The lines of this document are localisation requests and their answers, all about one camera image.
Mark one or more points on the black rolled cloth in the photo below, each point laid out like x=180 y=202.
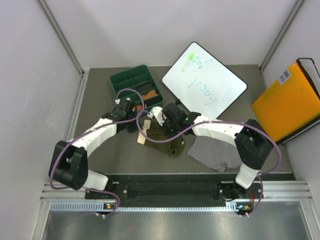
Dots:
x=154 y=101

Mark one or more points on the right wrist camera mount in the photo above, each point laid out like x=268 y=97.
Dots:
x=156 y=113

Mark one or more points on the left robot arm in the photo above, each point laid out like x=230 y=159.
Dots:
x=69 y=165

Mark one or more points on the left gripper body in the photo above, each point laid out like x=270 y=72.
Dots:
x=131 y=126

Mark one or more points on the black dotted underwear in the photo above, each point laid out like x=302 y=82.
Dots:
x=145 y=86

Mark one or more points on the orange rolled cloth front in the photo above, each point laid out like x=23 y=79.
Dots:
x=138 y=108

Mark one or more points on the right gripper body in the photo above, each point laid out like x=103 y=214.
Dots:
x=170 y=127

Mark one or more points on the orange rolled cloth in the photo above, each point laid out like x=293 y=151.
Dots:
x=138 y=108
x=151 y=94

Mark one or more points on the orange rolled cloth back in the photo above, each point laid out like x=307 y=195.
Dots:
x=151 y=94

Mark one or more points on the orange clipboard folder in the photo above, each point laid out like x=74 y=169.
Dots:
x=291 y=105

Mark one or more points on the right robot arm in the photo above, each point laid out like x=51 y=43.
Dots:
x=250 y=140

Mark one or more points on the olive green underwear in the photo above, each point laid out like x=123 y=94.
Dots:
x=151 y=129

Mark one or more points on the green marker pen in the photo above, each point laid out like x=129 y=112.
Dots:
x=190 y=57

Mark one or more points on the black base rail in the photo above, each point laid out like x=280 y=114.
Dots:
x=179 y=189

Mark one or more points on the grey striped underwear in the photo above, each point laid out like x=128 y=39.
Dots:
x=215 y=154

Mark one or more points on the white whiteboard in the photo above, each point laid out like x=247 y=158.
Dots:
x=207 y=86

